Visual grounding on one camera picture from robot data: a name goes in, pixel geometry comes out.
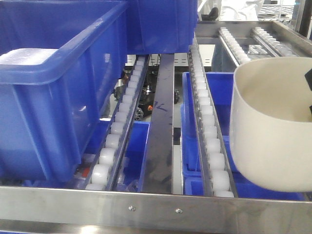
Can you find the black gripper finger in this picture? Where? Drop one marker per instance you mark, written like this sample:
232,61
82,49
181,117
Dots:
308,77

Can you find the white plastic bin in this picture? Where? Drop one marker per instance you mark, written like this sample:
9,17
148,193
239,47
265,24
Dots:
271,123

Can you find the black wheeled robot base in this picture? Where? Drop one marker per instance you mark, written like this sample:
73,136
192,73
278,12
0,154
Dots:
146,102

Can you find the right shelf roller track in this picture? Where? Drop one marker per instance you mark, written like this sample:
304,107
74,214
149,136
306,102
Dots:
232,47

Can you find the far right roller track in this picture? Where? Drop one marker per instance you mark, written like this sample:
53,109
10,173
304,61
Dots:
271,44

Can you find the lower blue crate right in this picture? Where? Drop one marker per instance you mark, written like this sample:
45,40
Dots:
221,86

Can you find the person in white coat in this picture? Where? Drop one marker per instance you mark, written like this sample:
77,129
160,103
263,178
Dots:
231,10

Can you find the middle white roller track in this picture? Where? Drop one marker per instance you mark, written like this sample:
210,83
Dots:
215,169

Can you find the white roller track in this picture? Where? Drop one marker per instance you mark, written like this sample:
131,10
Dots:
105,169
215,169

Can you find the blue crate rear on rollers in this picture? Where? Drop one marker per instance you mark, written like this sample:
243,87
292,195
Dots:
160,26

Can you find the steel centre divider bar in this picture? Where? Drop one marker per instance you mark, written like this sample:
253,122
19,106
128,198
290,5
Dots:
158,165

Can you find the lower blue crate left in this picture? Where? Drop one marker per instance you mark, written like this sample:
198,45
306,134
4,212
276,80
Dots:
129,175

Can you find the left white roller track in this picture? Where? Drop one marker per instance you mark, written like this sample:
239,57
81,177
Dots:
105,169

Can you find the large blue crate front left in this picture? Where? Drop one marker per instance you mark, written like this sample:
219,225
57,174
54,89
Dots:
48,112

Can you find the steel front rail with screws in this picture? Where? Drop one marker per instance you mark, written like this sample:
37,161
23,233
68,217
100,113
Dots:
41,210

